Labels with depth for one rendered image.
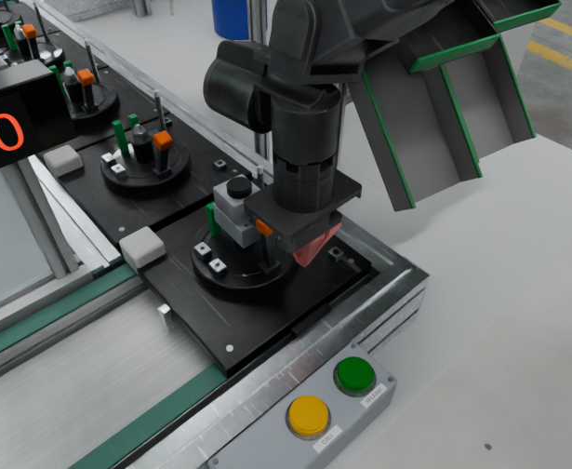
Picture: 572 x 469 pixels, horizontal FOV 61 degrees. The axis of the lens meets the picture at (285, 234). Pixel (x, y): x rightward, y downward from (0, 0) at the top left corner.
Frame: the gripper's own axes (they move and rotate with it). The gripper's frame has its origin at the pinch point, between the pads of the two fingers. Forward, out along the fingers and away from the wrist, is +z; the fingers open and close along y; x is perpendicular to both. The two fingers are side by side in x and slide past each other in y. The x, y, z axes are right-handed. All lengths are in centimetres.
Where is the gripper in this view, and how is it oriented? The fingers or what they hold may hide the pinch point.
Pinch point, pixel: (301, 258)
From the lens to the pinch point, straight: 53.1
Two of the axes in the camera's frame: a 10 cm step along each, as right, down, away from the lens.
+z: 0.1, 7.1, 7.1
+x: 6.7, 5.2, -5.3
